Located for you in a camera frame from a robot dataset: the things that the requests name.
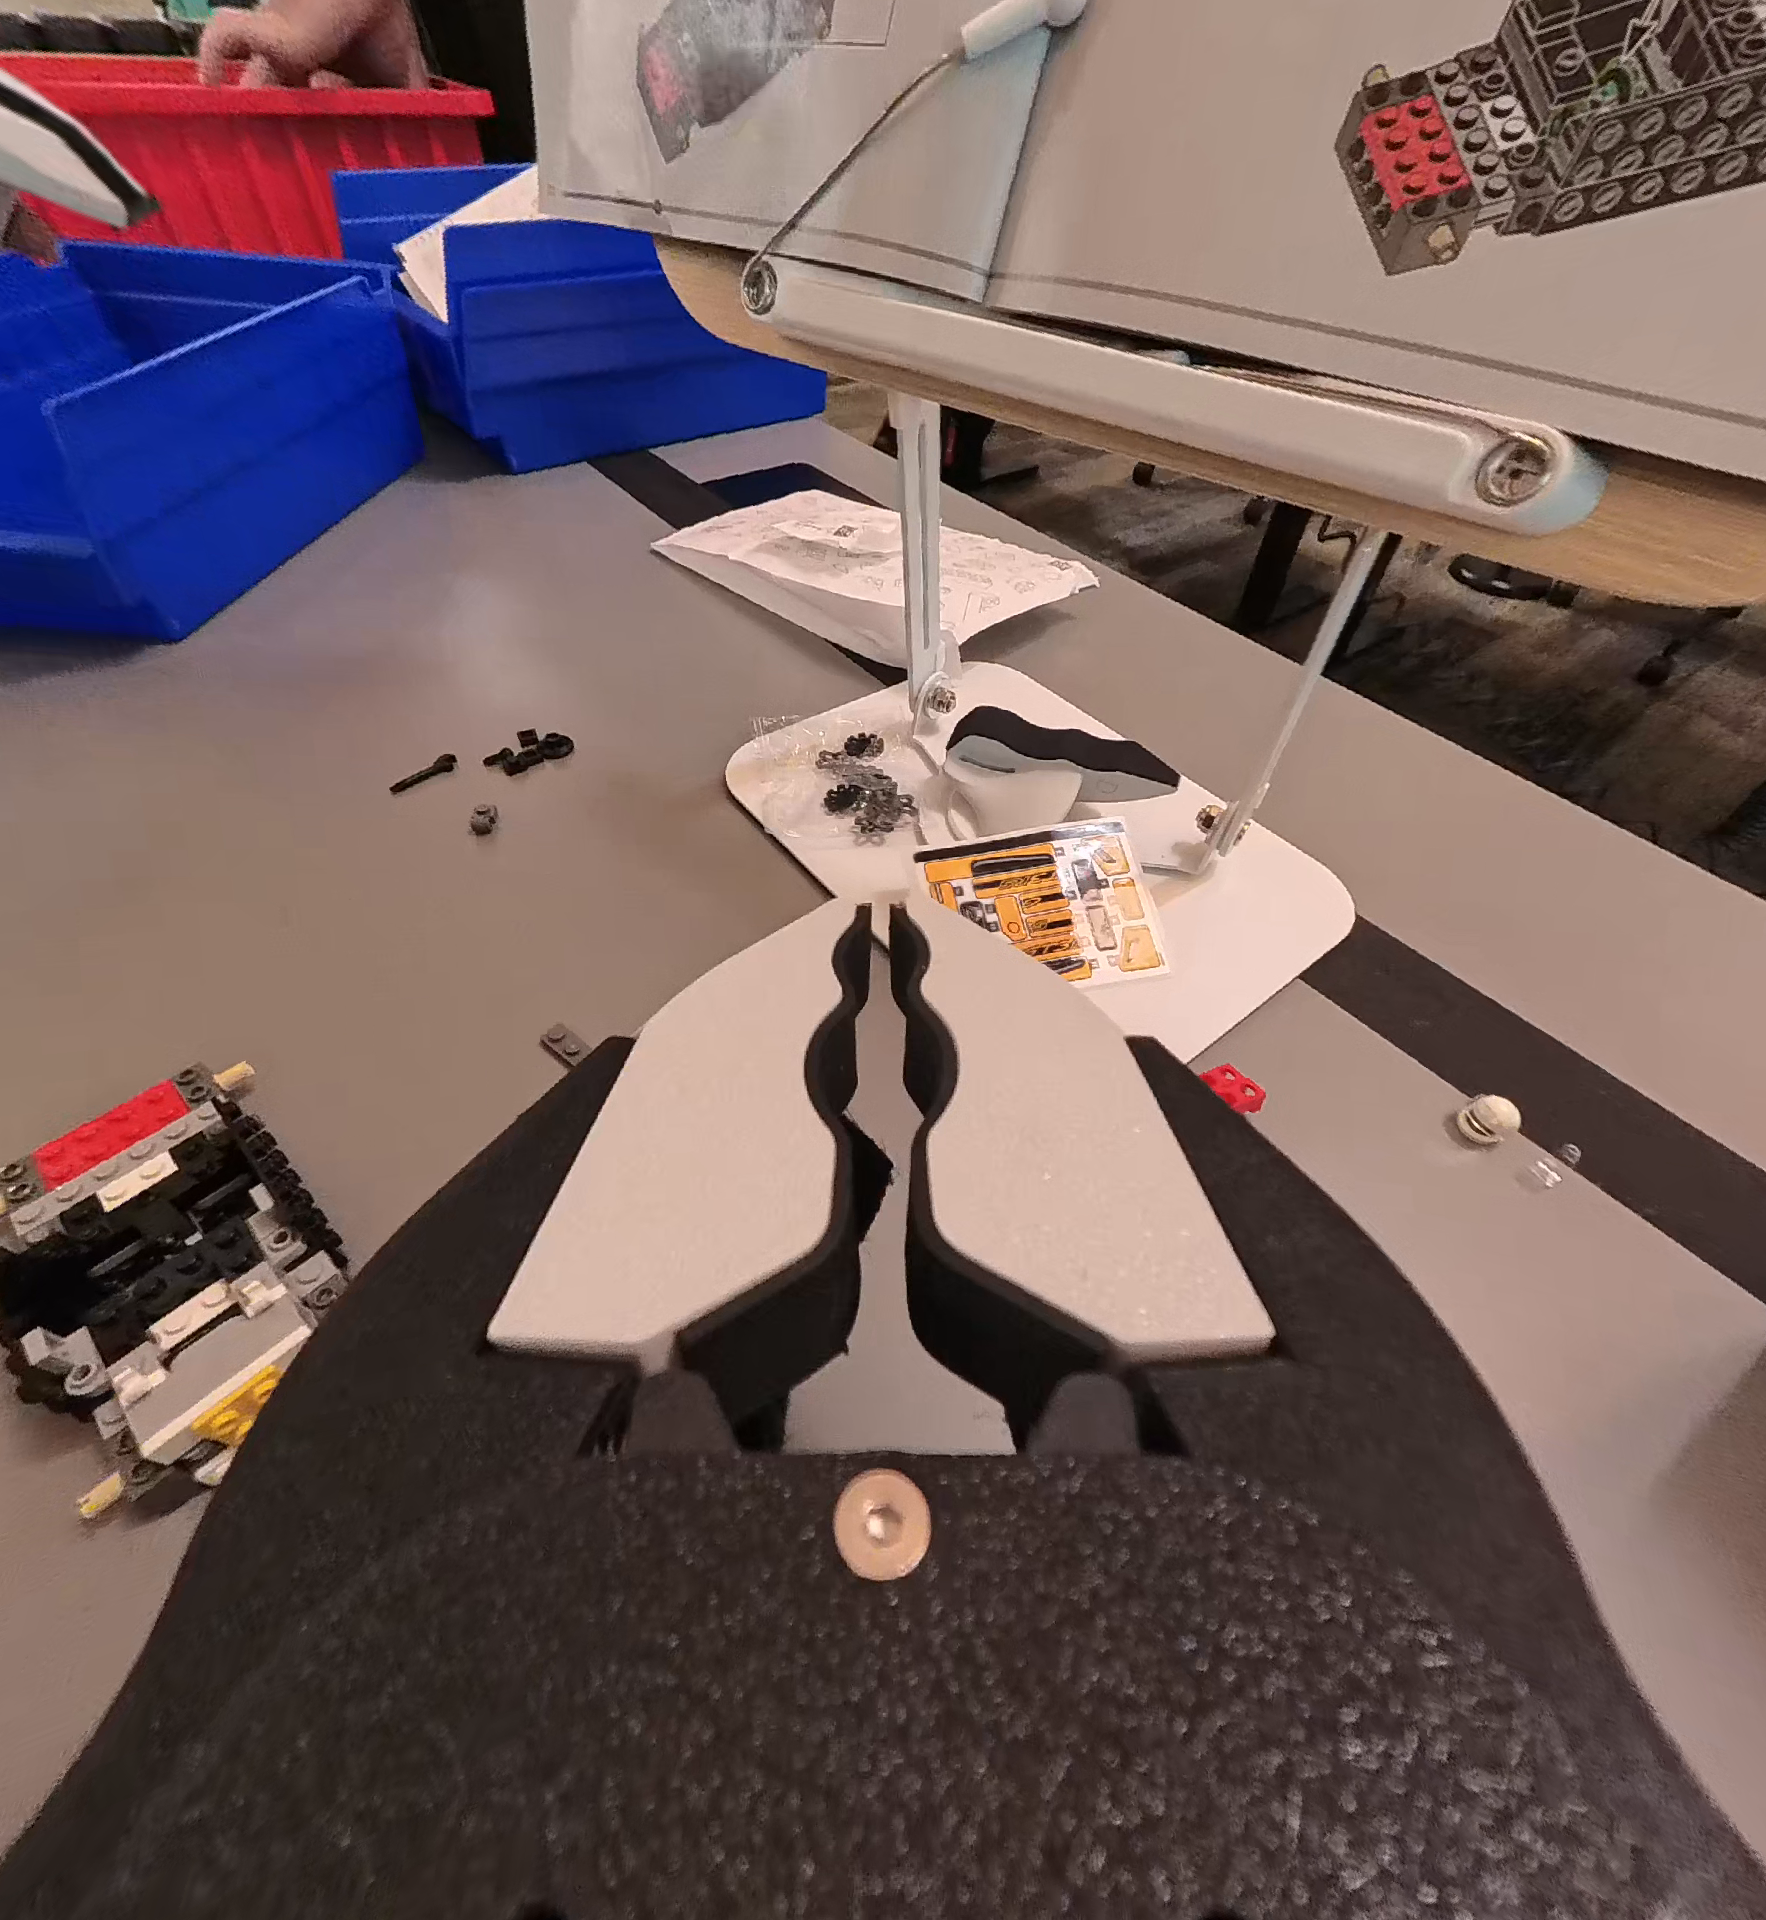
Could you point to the partly built brick car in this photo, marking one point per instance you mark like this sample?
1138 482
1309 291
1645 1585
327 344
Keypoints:
119 1126

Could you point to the white wooden book stand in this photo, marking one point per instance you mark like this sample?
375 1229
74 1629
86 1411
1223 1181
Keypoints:
1124 388

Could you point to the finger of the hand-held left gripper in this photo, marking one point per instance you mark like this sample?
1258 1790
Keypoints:
12 144

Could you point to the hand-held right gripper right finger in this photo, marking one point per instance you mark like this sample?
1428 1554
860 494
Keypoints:
1079 1185

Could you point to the long black brick pin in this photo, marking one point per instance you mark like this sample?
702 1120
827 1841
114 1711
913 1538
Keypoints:
424 773

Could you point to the small white round piece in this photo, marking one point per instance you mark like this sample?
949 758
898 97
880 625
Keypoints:
1483 1122

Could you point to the small clear piece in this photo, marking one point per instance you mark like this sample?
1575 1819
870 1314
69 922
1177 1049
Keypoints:
1550 1171

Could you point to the large blue plastic bin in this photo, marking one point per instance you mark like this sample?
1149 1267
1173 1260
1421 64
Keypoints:
222 511

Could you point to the red plastic bin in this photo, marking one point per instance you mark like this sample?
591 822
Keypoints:
269 165

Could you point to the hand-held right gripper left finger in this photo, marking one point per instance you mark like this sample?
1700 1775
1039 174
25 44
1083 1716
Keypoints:
688 1185

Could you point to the orange sticker sheet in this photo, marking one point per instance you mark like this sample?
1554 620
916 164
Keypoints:
1034 900

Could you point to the clear bag of black parts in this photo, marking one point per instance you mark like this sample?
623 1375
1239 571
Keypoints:
853 787

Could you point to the black lego plate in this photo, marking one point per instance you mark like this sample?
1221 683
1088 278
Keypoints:
567 1045

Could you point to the white printed sheet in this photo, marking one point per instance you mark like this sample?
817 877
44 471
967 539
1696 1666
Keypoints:
447 263

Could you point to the white printed paper bag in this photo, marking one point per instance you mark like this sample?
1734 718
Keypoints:
793 563

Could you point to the loose grey black finger pad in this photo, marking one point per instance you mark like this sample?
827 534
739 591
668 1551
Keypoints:
1079 758

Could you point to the small red brick assembly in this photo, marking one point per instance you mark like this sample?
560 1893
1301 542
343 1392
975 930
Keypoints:
1234 1086

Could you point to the cluster of black clips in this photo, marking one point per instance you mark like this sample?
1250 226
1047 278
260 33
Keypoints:
532 752

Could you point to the open instruction booklet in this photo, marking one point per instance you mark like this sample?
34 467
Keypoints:
1198 179

